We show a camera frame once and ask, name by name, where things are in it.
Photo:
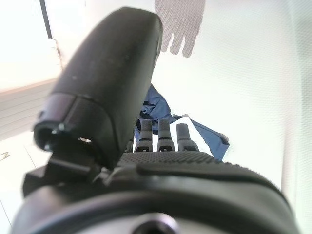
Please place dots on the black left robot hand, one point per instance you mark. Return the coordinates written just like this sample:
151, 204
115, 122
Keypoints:
109, 73

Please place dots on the blue garment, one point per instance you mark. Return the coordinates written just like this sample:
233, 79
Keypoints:
156, 102

